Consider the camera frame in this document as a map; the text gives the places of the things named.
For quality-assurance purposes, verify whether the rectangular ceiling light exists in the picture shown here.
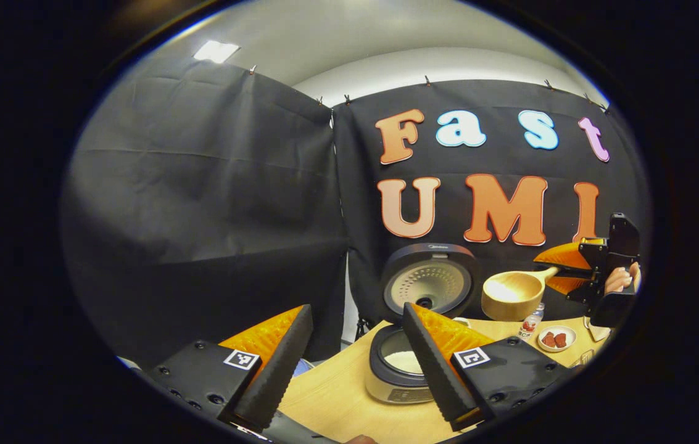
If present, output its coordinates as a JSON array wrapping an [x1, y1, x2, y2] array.
[[194, 40, 241, 64]]

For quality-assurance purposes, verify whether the wooden spoon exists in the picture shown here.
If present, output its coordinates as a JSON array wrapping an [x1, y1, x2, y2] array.
[[481, 265, 563, 323]]

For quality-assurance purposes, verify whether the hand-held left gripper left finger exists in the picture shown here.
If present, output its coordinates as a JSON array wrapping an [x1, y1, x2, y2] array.
[[151, 304, 314, 432]]

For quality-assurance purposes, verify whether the white round plate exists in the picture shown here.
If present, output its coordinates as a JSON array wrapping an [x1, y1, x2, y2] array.
[[537, 326, 577, 353]]

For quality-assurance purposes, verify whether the black and silver rice cooker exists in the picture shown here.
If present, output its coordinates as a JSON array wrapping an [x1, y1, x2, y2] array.
[[365, 242, 479, 405]]

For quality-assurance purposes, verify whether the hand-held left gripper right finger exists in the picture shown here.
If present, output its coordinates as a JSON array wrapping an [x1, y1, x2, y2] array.
[[402, 302, 572, 432]]

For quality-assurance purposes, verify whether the white rice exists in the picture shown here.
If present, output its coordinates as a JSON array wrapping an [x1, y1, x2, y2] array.
[[383, 350, 425, 375]]

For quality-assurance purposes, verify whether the small clear water bottle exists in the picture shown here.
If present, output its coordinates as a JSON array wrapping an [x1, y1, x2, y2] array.
[[519, 302, 545, 342]]

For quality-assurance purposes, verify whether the row of small cloth clips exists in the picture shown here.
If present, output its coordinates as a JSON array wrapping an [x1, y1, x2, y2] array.
[[249, 65, 610, 115]]

